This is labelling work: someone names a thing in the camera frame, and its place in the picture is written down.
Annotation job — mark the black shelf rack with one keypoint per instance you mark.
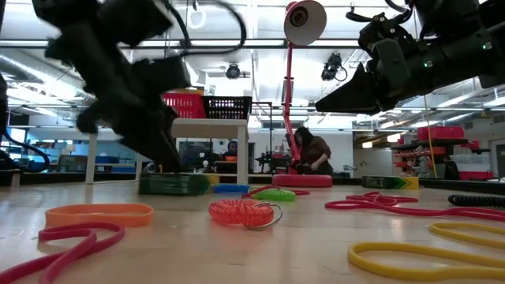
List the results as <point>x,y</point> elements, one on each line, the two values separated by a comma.
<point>430,144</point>

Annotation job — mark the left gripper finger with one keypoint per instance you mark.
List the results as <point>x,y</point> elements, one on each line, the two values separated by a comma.
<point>175,146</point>
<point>146,146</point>

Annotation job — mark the black ceiling camera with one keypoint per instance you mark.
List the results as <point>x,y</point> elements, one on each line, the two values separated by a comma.
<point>332,67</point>
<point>233,71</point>

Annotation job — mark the black overhead rig bar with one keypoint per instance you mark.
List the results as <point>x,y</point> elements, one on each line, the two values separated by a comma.
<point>256,46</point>

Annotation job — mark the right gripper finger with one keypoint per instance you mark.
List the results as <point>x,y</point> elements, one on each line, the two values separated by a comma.
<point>355,98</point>

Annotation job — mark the person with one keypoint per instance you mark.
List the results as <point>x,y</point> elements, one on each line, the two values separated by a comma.
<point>315,152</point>
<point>233,148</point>

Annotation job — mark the yellow rubber band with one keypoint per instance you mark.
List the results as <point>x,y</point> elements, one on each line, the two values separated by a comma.
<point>351,256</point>

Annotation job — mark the black plastic basket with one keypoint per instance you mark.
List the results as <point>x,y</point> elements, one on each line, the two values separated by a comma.
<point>227,108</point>

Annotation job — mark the red plastic basket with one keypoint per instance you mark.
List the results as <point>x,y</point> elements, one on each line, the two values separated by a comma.
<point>185,106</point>

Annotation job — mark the red desk lamp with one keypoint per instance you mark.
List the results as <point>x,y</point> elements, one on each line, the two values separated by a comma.
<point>301,181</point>

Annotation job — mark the white perforated shelf riser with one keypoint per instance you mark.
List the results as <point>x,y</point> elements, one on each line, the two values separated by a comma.
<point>209,128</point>

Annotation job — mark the red storage bin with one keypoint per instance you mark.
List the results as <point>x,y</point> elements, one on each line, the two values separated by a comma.
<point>475,176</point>
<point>440,133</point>

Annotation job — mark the Crayola crayon box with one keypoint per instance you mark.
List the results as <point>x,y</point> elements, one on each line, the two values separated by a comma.
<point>189,92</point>
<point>173,185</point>
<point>390,183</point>

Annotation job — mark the orange rubber band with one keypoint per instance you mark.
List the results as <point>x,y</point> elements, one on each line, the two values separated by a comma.
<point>79,220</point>

